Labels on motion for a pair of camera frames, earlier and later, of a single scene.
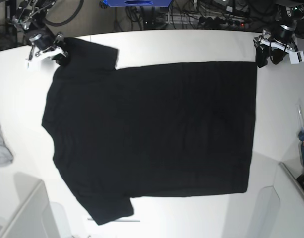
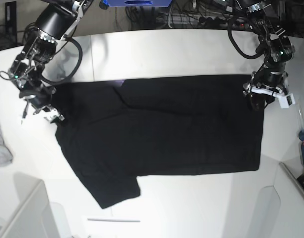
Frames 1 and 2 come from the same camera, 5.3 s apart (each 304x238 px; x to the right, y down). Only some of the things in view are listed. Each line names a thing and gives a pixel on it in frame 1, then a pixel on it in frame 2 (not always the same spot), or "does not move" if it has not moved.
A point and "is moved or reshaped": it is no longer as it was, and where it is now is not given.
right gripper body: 283,38 to 268,80
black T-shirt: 149,130 is moved or reshaped
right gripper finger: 263,52 to 258,101
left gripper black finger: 62,60 to 60,118
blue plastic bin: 122,3 does not move
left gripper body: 46,47 to 40,98
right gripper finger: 276,55 to 270,99
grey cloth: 2,154 does not move
